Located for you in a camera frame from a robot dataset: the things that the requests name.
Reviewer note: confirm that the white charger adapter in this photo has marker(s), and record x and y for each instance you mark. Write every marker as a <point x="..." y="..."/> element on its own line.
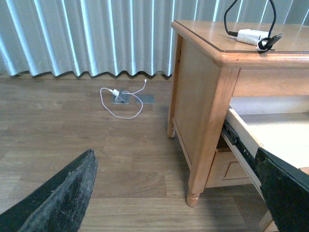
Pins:
<point x="251" y="37"/>

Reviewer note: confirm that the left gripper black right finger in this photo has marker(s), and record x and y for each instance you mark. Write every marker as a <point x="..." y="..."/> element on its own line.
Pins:
<point x="285" y="189"/>

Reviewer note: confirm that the white wall charger plug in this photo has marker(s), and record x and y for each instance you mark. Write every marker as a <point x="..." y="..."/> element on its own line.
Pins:
<point x="114" y="92"/>

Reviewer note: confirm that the wooden drawer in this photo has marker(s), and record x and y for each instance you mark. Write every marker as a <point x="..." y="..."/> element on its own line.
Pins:
<point x="226" y="170"/>
<point x="285" y="135"/>

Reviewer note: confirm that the light wooden nightstand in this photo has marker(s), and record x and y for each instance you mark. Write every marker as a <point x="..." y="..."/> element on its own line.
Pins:
<point x="213" y="73"/>

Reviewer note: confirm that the pale pleated curtain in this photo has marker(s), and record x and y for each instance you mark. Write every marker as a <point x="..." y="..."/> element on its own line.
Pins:
<point x="112" y="36"/>

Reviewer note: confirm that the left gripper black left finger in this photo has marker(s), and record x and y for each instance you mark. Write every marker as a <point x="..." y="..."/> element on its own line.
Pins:
<point x="58" y="205"/>

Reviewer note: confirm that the closed floor socket cover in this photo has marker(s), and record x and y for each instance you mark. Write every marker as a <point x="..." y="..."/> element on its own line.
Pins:
<point x="145" y="98"/>

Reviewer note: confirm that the open floor socket box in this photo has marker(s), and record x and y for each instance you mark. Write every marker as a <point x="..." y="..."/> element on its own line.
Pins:
<point x="123" y="98"/>

